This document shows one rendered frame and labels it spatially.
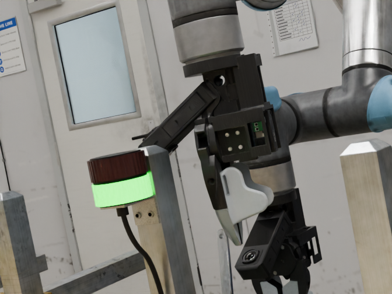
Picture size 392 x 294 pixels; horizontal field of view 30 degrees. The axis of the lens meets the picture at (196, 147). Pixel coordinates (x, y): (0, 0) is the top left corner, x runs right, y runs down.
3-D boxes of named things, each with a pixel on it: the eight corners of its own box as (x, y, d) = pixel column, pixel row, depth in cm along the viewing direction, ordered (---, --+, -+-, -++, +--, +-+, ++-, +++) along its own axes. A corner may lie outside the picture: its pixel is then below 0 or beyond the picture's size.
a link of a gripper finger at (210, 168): (224, 210, 79) (207, 131, 79) (210, 213, 80) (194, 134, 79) (233, 203, 84) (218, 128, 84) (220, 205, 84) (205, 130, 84)
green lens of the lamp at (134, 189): (122, 196, 80) (118, 177, 80) (164, 191, 76) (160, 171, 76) (83, 208, 75) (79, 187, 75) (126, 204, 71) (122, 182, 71)
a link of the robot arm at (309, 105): (354, 133, 114) (323, 143, 105) (292, 142, 121) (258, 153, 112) (345, 83, 114) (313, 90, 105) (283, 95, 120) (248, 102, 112)
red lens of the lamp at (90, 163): (118, 174, 80) (114, 154, 80) (160, 168, 76) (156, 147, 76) (79, 185, 75) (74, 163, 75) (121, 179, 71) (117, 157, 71)
